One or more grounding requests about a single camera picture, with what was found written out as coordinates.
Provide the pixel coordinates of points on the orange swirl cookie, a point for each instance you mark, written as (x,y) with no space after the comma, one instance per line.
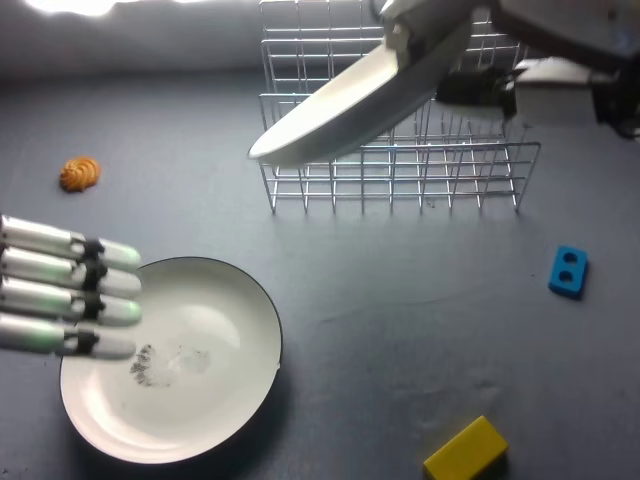
(80,174)

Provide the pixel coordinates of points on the yellow rectangular block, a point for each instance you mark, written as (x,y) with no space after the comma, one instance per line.
(465,450)

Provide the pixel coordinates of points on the white cloth backdrop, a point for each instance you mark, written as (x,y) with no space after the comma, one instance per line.
(150,45)

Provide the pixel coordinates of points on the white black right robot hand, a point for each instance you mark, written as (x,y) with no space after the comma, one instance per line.
(430,15)

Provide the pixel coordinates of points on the white round plate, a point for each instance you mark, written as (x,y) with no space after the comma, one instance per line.
(190,380)
(350,110)

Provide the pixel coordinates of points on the blue block with two holes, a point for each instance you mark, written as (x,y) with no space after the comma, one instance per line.
(567,272)

